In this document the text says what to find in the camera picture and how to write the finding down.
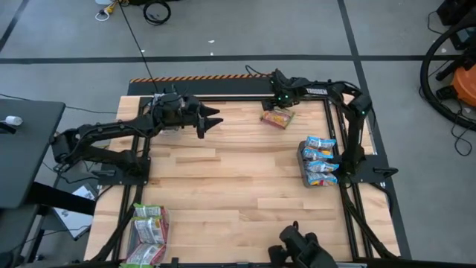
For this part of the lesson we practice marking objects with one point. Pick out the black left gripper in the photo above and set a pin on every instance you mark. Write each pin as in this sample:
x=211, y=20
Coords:
x=175, y=111

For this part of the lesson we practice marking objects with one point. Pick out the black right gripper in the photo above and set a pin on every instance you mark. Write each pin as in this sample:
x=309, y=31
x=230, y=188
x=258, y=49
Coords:
x=284, y=89

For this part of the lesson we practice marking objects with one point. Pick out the yellow Maruchan noodle packet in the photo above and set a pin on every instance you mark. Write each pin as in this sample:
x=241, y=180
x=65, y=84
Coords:
x=277, y=120

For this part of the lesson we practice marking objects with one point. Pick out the green red Maruchan noodle packet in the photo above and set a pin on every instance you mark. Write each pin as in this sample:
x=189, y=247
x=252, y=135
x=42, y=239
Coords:
x=145, y=254
x=150, y=231
x=148, y=210

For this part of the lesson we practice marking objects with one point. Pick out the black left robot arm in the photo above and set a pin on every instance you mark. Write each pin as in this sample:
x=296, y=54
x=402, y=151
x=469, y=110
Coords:
x=111, y=130

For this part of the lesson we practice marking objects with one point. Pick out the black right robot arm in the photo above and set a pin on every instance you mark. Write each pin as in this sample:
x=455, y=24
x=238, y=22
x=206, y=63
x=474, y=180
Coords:
x=355, y=141

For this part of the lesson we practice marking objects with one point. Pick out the black mat with hazard stripe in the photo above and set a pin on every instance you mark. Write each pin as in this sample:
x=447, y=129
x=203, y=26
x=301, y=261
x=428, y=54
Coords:
x=208, y=86

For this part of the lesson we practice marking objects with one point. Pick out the clear plastic container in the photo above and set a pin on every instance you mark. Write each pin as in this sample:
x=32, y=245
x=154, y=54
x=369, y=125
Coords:
x=167, y=247
x=172, y=130

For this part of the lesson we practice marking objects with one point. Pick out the dark grey plastic container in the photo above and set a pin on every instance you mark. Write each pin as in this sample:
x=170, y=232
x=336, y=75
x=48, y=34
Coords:
x=299, y=160

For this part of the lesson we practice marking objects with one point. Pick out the white printed paper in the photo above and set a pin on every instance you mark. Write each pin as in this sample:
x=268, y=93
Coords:
x=85, y=192

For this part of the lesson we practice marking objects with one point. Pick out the white and yellow plug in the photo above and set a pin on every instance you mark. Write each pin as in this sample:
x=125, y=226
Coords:
x=100, y=15

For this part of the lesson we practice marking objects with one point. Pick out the orange vacuum cleaner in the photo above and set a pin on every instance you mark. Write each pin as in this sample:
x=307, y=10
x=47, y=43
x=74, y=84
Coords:
x=466, y=85

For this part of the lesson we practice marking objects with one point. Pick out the black desk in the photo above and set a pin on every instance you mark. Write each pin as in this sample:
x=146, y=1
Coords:
x=26, y=156

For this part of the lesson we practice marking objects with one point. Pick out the small white bottle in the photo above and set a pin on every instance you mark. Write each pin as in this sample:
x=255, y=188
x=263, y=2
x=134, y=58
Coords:
x=14, y=120

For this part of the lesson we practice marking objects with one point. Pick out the black equipment box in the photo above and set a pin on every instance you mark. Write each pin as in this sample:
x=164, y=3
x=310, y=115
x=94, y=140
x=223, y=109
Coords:
x=459, y=9

